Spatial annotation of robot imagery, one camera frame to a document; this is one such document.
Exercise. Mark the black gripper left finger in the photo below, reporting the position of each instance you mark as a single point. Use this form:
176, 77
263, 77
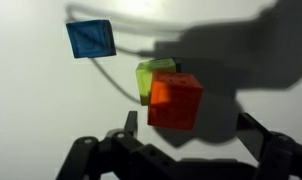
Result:
124, 156

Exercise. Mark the lime green block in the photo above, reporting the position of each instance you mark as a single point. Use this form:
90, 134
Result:
145, 81

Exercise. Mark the blue block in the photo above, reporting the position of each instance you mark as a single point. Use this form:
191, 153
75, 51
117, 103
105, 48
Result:
91, 39

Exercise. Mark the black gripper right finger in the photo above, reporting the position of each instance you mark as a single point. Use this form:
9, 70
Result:
281, 156

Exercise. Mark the orange block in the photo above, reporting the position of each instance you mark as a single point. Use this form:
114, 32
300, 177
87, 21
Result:
172, 100

